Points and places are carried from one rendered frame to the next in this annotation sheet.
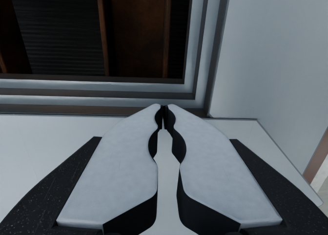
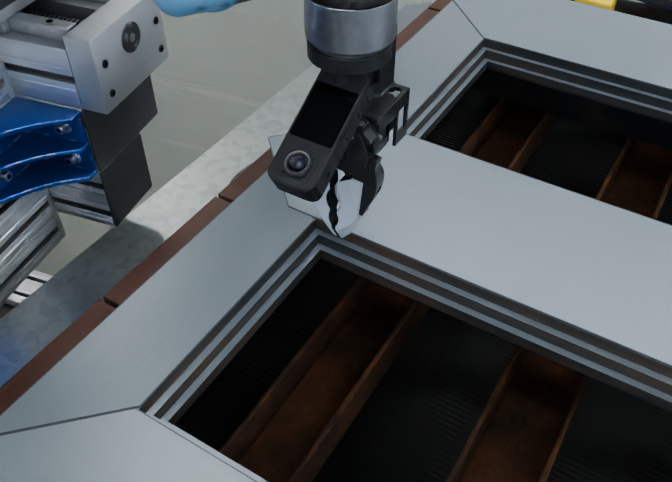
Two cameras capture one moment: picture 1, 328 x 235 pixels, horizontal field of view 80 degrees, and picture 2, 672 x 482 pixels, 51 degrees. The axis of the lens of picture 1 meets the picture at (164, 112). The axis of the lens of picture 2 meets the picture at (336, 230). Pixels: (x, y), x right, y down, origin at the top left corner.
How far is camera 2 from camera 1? 0.60 m
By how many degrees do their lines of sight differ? 23
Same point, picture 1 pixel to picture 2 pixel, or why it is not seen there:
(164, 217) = (387, 169)
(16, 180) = (470, 234)
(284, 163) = not seen: hidden behind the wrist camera
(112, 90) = (369, 265)
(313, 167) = (259, 163)
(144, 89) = (348, 257)
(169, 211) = not seen: hidden behind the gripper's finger
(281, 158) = not seen: hidden behind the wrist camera
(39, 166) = (444, 234)
